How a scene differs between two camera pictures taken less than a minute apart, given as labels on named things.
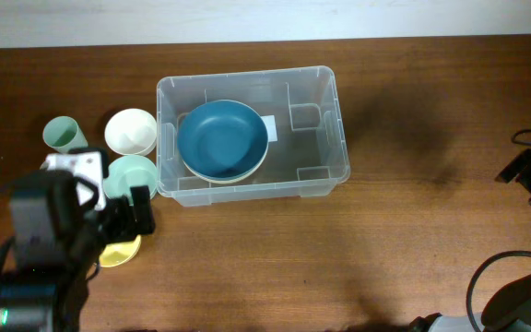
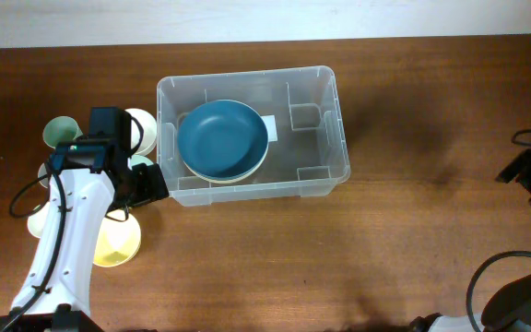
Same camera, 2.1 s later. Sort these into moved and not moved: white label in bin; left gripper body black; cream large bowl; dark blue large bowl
Moved: left gripper body black
Not moved: white label in bin; cream large bowl; dark blue large bowl
